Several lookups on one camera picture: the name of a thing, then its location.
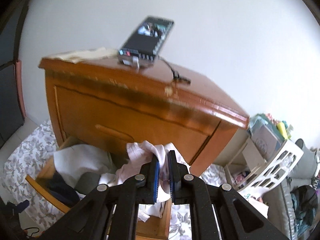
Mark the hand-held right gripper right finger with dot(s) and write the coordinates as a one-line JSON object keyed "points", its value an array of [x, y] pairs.
{"points": [[171, 177]]}

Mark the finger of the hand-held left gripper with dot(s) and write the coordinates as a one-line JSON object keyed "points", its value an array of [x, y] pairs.
{"points": [[22, 205]]}

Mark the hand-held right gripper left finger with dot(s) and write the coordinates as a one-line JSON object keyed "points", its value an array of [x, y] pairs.
{"points": [[155, 177]]}

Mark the pale pink garment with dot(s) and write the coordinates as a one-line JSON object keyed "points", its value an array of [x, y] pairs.
{"points": [[140, 152]]}

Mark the wooden drawer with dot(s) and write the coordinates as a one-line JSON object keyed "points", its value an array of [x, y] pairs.
{"points": [[50, 195], [112, 115]]}

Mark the dark grey garment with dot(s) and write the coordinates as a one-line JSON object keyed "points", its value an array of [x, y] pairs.
{"points": [[87, 182]]}

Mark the large white cloth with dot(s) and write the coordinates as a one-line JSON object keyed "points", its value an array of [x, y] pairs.
{"points": [[80, 160]]}

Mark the dark navy garment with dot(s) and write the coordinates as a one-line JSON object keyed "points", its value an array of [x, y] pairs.
{"points": [[62, 190]]}

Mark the grey floral blanket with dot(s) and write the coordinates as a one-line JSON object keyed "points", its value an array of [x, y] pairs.
{"points": [[30, 150]]}

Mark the wooden nightstand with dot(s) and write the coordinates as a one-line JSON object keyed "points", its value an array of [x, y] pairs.
{"points": [[150, 90]]}

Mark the grey box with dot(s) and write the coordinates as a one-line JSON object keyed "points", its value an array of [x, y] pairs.
{"points": [[266, 140]]}

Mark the white lattice shelf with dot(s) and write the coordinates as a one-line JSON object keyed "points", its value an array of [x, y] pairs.
{"points": [[275, 170]]}

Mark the grey sofa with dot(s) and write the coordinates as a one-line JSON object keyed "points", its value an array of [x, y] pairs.
{"points": [[277, 205]]}

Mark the dark cabinet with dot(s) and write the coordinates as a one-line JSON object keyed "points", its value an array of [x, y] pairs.
{"points": [[10, 92]]}

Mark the pink board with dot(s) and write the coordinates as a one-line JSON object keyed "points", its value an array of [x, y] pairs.
{"points": [[20, 90]]}

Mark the grey phone stand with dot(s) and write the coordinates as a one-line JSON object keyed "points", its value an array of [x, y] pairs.
{"points": [[136, 63]]}

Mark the yellow object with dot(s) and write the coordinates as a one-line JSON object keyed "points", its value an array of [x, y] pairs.
{"points": [[282, 128]]}

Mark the dark clothes pile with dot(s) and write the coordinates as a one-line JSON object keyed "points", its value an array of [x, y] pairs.
{"points": [[303, 205]]}

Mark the grey pillow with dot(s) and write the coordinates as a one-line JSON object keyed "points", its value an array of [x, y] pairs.
{"points": [[307, 160]]}

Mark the smartphone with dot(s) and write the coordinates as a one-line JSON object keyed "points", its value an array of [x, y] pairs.
{"points": [[147, 37]]}

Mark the cream cloth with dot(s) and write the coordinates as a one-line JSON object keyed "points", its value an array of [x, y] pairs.
{"points": [[82, 54]]}

